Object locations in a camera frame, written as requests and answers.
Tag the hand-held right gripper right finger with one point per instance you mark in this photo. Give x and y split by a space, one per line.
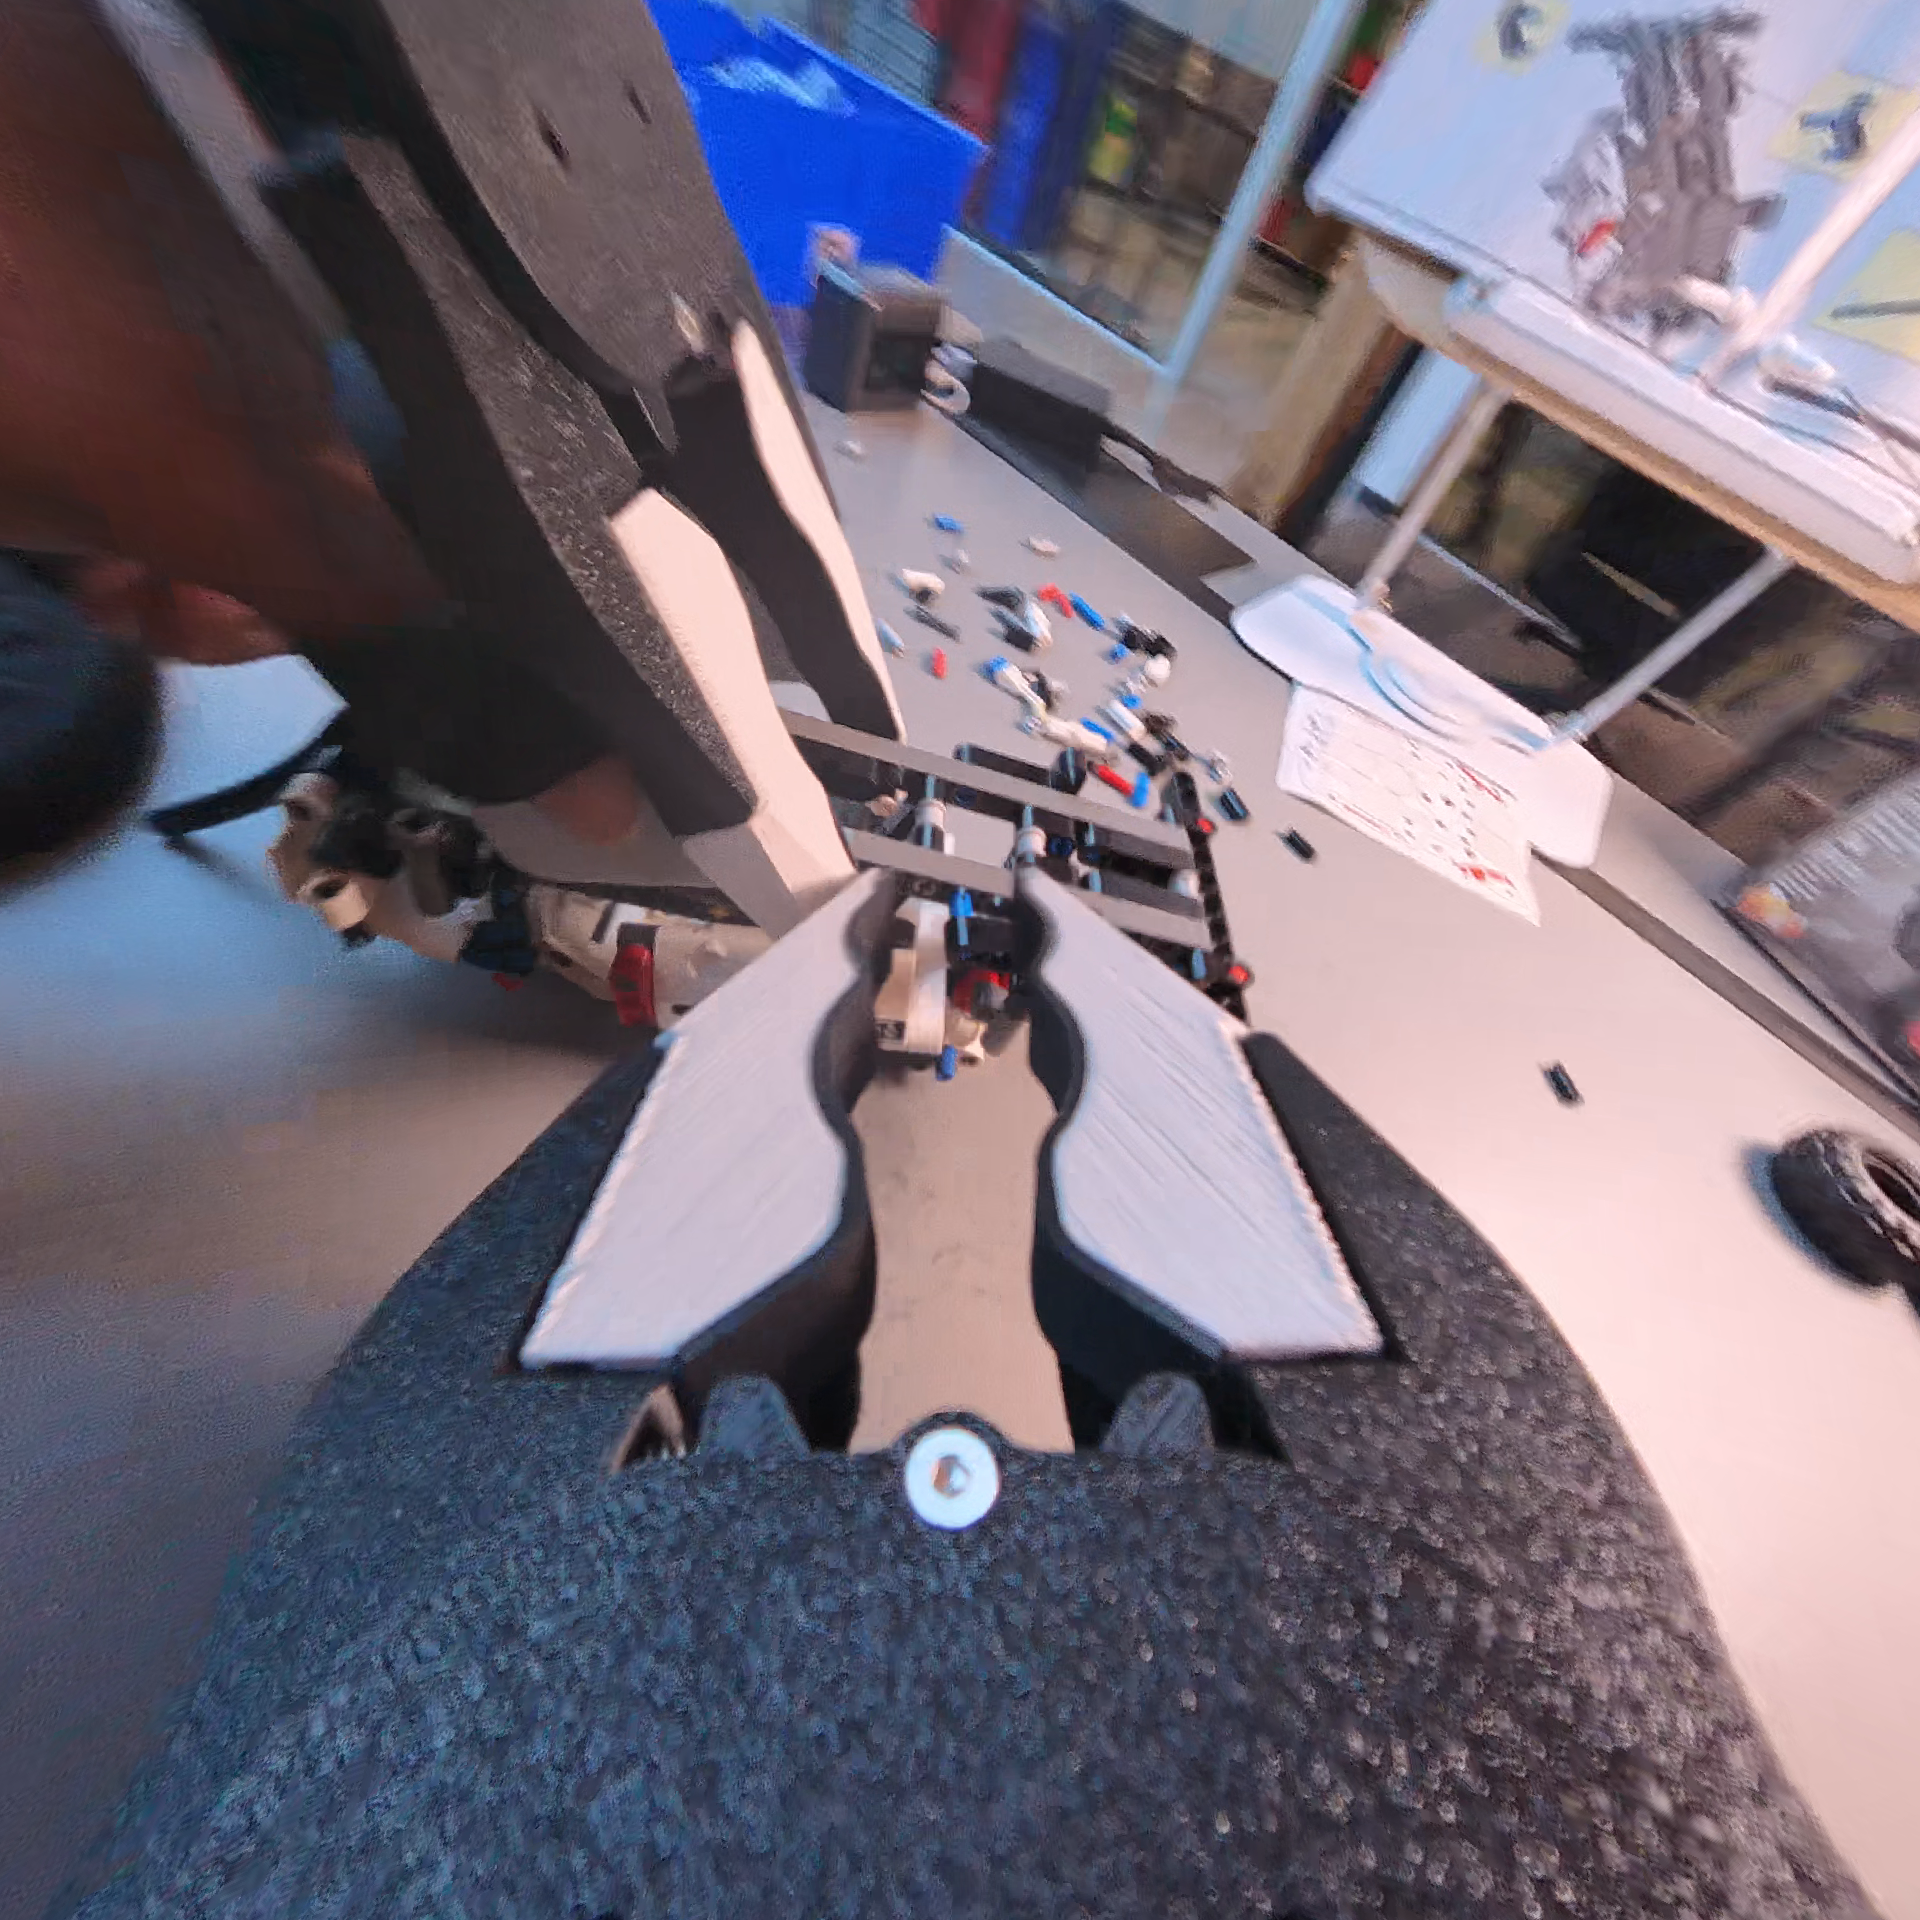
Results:
1202 1187

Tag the black toy tire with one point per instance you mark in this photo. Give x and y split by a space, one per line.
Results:
1861 1200

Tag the small black pin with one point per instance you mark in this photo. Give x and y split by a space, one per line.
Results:
1565 1084

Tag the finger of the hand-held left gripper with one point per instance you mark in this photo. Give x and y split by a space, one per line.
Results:
675 661
787 511

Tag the open instruction book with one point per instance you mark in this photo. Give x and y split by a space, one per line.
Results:
1621 151

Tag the black box device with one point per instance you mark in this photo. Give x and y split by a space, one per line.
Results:
871 332

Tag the black power adapter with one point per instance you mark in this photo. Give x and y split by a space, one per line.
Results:
1036 392

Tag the toy truck cardboard box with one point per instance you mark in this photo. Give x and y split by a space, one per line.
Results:
1845 900

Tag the grey desk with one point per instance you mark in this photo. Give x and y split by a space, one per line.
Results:
1442 989

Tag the black desk mat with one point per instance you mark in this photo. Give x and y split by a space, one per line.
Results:
1155 511

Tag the metal storage rack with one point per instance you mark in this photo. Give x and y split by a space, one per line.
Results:
1141 121

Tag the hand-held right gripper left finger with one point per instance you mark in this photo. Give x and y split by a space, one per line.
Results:
708 1200

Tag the pile of small building parts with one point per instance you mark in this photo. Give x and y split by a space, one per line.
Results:
1036 683

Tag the blue plastic bin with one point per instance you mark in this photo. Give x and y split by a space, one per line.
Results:
812 136

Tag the person's left hand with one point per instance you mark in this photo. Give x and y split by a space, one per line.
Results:
153 300

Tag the white sticker sheet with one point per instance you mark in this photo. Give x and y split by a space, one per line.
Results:
1412 796

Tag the white book stand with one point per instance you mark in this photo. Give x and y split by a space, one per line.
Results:
1682 392

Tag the toy vehicle chassis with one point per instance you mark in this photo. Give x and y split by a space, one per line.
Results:
990 796

